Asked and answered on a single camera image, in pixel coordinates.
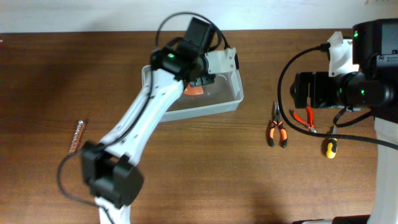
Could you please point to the orange scraper wooden handle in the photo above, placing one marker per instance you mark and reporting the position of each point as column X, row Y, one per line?
column 193, row 90

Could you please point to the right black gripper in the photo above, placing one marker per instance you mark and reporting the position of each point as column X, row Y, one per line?
column 301, row 90

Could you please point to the clear plastic container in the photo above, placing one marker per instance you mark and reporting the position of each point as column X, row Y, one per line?
column 224, row 95

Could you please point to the red screwdriver bit holder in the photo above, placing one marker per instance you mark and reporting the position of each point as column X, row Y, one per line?
column 77, row 136

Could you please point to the orange black needle-nose pliers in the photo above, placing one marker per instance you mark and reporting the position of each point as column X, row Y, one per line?
column 277, row 123

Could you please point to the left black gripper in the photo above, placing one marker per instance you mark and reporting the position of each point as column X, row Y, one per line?
column 203, row 81

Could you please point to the yellow black screwdriver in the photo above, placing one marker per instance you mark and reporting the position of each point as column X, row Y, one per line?
column 331, row 148

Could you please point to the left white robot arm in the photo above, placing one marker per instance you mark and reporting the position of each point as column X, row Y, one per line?
column 109, row 168

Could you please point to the red handled wire cutters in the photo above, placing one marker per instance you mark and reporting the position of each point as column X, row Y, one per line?
column 309, row 123

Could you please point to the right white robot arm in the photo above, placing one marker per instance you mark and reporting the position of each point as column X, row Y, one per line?
column 362, row 74

